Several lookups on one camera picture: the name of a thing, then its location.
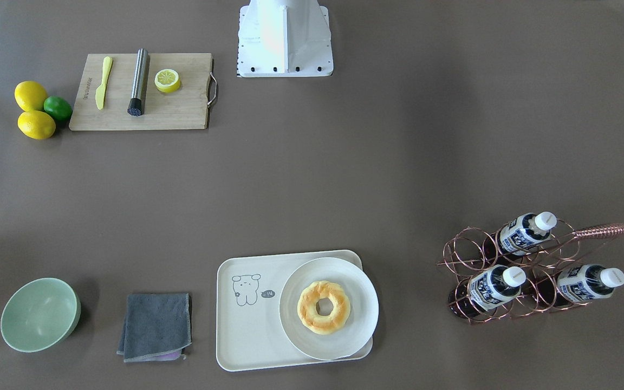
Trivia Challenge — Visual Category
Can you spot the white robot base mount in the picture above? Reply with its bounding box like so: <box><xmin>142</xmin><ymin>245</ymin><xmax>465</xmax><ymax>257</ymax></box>
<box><xmin>236</xmin><ymin>1</ymin><xmax>334</xmax><ymax>77</ymax></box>

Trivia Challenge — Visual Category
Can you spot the upper yellow lemon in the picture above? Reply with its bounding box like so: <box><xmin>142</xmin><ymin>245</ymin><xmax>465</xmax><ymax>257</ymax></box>
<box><xmin>14</xmin><ymin>81</ymin><xmax>49</xmax><ymax>112</ymax></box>

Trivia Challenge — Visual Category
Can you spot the yellow lemon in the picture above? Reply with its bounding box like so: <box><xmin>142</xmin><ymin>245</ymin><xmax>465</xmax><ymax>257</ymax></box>
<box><xmin>14</xmin><ymin>81</ymin><xmax>49</xmax><ymax>112</ymax></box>
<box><xmin>17</xmin><ymin>110</ymin><xmax>56</xmax><ymax>140</ymax></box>

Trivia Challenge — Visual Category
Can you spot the white round plate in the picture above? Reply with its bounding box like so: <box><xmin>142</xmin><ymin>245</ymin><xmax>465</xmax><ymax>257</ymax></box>
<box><xmin>279</xmin><ymin>257</ymin><xmax>379</xmax><ymax>361</ymax></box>

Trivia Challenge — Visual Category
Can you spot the yellow plastic knife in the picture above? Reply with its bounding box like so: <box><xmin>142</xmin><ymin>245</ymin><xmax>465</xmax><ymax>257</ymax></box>
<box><xmin>95</xmin><ymin>55</ymin><xmax>113</xmax><ymax>110</ymax></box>

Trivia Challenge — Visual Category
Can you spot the steel cylindrical muddler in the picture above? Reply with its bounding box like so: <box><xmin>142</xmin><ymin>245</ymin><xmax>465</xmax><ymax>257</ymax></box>
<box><xmin>127</xmin><ymin>48</ymin><xmax>150</xmax><ymax>116</ymax></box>

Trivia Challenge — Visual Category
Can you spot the wooden cutting board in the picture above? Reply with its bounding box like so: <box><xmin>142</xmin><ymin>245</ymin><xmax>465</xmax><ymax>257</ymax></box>
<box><xmin>69</xmin><ymin>53</ymin><xmax>213</xmax><ymax>131</ymax></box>

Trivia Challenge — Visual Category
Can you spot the half lemon slice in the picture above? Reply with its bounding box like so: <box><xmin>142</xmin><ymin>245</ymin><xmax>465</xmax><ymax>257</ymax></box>
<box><xmin>154</xmin><ymin>68</ymin><xmax>181</xmax><ymax>94</ymax></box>

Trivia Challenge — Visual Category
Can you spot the tea bottle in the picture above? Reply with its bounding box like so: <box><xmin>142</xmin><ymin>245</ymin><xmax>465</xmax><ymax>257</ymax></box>
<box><xmin>537</xmin><ymin>264</ymin><xmax>624</xmax><ymax>308</ymax></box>
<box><xmin>448</xmin><ymin>265</ymin><xmax>527</xmax><ymax>319</ymax></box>
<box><xmin>483</xmin><ymin>211</ymin><xmax>558</xmax><ymax>266</ymax></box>

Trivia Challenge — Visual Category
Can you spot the lower yellow lemon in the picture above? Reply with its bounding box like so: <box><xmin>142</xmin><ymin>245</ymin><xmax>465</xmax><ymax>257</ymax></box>
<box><xmin>17</xmin><ymin>110</ymin><xmax>56</xmax><ymax>140</ymax></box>

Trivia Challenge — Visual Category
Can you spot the pale green bowl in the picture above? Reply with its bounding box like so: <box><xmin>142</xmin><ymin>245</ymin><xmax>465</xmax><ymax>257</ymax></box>
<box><xmin>0</xmin><ymin>277</ymin><xmax>81</xmax><ymax>353</ymax></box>

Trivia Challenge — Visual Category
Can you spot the cream tray with bunny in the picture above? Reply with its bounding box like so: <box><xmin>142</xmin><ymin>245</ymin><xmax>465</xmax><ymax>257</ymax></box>
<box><xmin>216</xmin><ymin>249</ymin><xmax>372</xmax><ymax>371</ymax></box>

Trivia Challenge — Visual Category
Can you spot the green lime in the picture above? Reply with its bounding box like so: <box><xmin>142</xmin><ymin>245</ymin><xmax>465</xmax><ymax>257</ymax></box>
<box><xmin>43</xmin><ymin>96</ymin><xmax>73</xmax><ymax>122</ymax></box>

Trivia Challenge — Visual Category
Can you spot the grey folded cloth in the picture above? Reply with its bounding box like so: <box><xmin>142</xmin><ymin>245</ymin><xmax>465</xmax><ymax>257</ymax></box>
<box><xmin>116</xmin><ymin>292</ymin><xmax>192</xmax><ymax>363</ymax></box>

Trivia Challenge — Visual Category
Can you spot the copper wire bottle rack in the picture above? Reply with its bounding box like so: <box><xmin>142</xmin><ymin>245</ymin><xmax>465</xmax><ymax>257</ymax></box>
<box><xmin>440</xmin><ymin>219</ymin><xmax>624</xmax><ymax>324</ymax></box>

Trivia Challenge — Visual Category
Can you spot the glazed donut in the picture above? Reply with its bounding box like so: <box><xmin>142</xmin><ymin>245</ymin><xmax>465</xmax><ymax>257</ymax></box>
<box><xmin>297</xmin><ymin>281</ymin><xmax>351</xmax><ymax>335</ymax></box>

